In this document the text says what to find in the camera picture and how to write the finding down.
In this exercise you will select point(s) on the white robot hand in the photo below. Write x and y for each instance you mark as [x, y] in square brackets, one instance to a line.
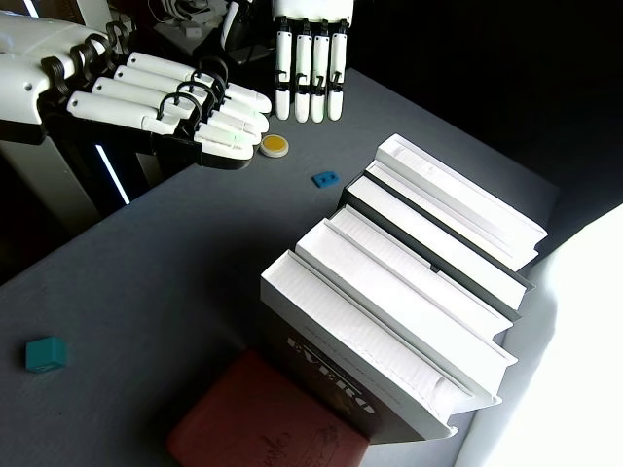
[311, 14]
[29, 58]

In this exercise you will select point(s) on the white hardcover book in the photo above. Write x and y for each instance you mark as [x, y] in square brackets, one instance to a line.
[414, 311]

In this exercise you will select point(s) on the black and white device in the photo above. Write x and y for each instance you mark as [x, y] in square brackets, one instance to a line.
[241, 29]

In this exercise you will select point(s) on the white column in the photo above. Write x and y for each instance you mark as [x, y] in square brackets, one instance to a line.
[92, 10]

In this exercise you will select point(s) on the beige cabinet panel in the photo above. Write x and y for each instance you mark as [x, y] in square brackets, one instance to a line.
[44, 170]

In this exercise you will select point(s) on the small white box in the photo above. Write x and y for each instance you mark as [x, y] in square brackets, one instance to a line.
[193, 30]

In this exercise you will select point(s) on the yellow disc with white rim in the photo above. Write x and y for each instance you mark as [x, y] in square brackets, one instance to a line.
[274, 145]

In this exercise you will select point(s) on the white light strip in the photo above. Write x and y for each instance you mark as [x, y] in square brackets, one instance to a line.
[113, 176]

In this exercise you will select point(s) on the small blue flat block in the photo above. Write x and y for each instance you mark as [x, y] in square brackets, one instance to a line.
[325, 179]

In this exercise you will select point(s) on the grey table cloth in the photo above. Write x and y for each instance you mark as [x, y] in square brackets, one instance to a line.
[146, 267]

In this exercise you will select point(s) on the thick white book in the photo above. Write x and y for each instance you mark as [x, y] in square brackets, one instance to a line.
[462, 204]

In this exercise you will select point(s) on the teal cube block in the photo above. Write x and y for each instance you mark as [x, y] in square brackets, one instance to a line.
[46, 355]

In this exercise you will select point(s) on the book with black printed cover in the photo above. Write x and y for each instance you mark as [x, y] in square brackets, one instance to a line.
[365, 335]

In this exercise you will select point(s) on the red flat book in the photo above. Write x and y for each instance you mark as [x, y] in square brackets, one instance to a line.
[253, 413]

